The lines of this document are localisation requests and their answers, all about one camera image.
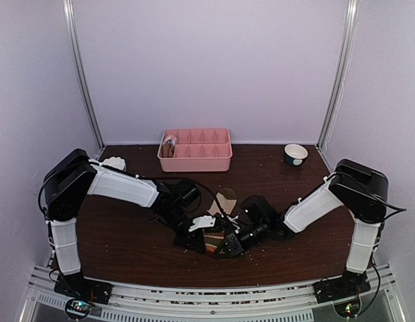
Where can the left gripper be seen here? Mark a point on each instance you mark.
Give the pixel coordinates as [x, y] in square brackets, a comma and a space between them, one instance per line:
[189, 241]

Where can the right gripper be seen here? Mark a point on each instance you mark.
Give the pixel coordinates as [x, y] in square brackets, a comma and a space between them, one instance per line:
[236, 246]

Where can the beige striped sock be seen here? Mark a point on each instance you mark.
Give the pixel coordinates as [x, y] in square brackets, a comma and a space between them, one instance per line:
[223, 205]

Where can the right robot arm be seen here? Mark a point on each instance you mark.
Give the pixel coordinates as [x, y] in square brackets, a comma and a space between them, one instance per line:
[362, 190]

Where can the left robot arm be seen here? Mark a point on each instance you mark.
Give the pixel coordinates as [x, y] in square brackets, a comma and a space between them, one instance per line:
[66, 186]

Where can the rolled socks in tray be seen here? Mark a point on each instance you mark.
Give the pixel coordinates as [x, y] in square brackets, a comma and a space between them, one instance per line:
[168, 146]

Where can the pink divided organizer tray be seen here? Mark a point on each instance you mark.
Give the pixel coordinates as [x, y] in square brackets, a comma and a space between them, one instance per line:
[198, 150]

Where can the white scalloped bowl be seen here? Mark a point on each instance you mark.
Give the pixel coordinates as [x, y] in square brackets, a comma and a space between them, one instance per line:
[115, 162]

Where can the white and teal bowl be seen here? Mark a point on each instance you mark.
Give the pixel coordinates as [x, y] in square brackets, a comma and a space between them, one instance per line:
[295, 154]

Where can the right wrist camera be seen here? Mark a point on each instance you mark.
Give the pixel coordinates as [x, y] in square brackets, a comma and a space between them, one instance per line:
[234, 221]

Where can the aluminium front rail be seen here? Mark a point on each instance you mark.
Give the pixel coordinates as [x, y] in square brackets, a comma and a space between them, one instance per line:
[281, 302]

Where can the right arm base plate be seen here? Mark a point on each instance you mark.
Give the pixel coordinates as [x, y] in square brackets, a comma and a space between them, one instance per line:
[345, 291]

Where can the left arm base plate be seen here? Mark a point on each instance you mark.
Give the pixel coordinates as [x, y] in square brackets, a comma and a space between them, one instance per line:
[84, 298]

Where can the right aluminium frame post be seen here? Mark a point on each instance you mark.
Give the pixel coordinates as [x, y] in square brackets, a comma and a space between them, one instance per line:
[338, 83]

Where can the aluminium frame post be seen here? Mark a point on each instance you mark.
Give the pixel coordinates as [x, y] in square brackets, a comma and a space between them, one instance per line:
[69, 17]
[338, 83]

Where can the left aluminium frame post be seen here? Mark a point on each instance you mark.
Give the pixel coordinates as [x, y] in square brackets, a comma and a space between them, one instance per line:
[69, 17]

